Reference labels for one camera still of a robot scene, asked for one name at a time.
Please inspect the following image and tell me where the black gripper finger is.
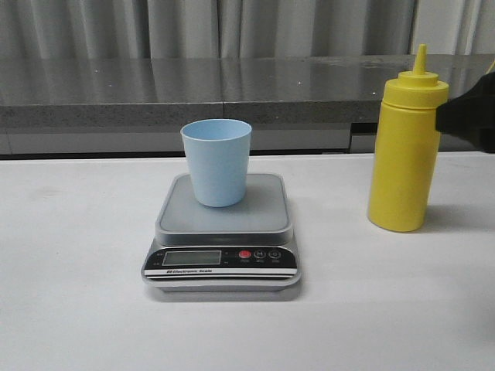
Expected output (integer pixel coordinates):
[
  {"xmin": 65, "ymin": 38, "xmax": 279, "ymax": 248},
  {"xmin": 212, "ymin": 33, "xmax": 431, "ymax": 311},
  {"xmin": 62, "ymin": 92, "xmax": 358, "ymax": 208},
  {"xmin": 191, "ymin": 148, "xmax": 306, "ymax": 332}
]
[{"xmin": 435, "ymin": 72, "xmax": 494, "ymax": 152}]

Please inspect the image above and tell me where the yellow squeeze bottle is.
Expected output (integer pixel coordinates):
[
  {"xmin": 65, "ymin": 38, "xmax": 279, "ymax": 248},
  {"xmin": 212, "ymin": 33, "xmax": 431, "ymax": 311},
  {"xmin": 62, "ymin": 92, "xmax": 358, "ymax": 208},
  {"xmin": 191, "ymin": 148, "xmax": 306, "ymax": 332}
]
[{"xmin": 367, "ymin": 44, "xmax": 449, "ymax": 233}]

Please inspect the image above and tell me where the light blue plastic cup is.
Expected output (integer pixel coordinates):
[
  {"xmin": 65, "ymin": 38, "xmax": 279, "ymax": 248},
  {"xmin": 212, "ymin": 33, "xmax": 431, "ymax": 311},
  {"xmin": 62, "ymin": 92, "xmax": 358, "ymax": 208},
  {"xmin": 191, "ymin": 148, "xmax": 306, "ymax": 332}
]
[{"xmin": 180, "ymin": 118, "xmax": 252, "ymax": 207}]

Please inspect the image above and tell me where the silver digital kitchen scale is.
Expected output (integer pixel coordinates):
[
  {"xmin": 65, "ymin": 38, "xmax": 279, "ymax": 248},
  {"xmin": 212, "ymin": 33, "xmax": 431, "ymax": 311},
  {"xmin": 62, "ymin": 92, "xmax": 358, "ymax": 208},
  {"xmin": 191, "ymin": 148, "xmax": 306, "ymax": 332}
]
[{"xmin": 141, "ymin": 173, "xmax": 302, "ymax": 301}]

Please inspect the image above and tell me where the grey stone counter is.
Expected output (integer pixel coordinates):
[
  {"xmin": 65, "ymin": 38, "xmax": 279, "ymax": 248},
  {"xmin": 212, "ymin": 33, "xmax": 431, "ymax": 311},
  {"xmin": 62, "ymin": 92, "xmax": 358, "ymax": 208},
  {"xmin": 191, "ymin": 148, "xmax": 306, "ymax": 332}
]
[{"xmin": 0, "ymin": 53, "xmax": 495, "ymax": 160}]

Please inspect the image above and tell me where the grey curtain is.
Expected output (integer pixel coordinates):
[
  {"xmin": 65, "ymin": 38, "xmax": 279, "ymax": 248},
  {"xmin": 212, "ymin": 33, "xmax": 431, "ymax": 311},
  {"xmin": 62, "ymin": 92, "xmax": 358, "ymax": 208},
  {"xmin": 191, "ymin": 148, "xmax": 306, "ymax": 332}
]
[{"xmin": 1, "ymin": 1, "xmax": 494, "ymax": 60}]

